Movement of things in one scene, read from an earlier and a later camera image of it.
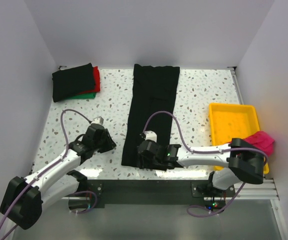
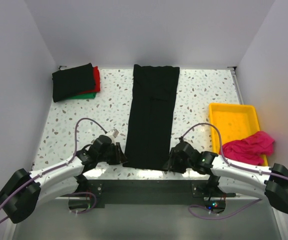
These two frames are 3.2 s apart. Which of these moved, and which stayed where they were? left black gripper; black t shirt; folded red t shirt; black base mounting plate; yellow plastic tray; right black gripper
Moved: left black gripper; right black gripper
Stayed: black base mounting plate; yellow plastic tray; black t shirt; folded red t shirt
